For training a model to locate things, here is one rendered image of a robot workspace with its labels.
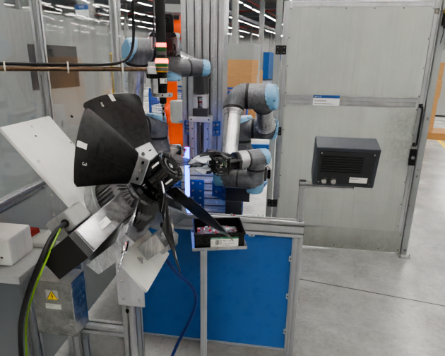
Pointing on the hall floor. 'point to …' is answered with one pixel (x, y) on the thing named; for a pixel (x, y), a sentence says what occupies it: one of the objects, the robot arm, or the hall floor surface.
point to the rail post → (293, 296)
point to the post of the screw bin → (203, 302)
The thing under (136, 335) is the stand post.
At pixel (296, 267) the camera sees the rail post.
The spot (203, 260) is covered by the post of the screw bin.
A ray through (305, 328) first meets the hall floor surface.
